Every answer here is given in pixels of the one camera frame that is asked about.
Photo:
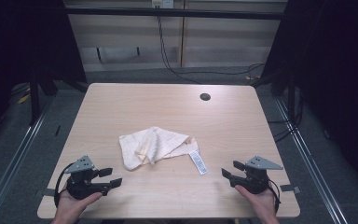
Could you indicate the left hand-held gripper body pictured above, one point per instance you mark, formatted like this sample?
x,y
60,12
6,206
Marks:
x,y
80,185

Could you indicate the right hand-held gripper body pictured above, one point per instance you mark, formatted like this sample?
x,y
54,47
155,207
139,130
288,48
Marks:
x,y
254,182

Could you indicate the white cloth towel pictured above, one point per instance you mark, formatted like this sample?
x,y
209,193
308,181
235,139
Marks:
x,y
155,144

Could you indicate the person's right hand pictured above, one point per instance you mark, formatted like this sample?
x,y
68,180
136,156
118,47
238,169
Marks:
x,y
264,207

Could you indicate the person's left hand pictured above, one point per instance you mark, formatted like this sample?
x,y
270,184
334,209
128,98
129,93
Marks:
x,y
70,210

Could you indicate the grey tape strip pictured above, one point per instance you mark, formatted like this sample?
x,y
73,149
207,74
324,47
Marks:
x,y
49,192
289,188

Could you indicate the dark round table grommet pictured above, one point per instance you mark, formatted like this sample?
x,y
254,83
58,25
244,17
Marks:
x,y
205,96

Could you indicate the black metal stand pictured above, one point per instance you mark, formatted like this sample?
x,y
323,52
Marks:
x,y
291,99
34,102

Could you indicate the yellow floor marker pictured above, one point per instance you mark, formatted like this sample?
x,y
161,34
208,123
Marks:
x,y
23,99

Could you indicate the dark curtain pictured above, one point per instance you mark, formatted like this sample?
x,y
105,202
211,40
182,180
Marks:
x,y
21,40
338,62

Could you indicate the black horizontal bar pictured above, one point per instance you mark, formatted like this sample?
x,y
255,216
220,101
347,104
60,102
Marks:
x,y
174,13

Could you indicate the metal floor rail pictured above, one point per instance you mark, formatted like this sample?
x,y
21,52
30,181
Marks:
x,y
307,158
15,161

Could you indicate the white wall power outlet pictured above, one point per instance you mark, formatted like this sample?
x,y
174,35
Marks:
x,y
162,3

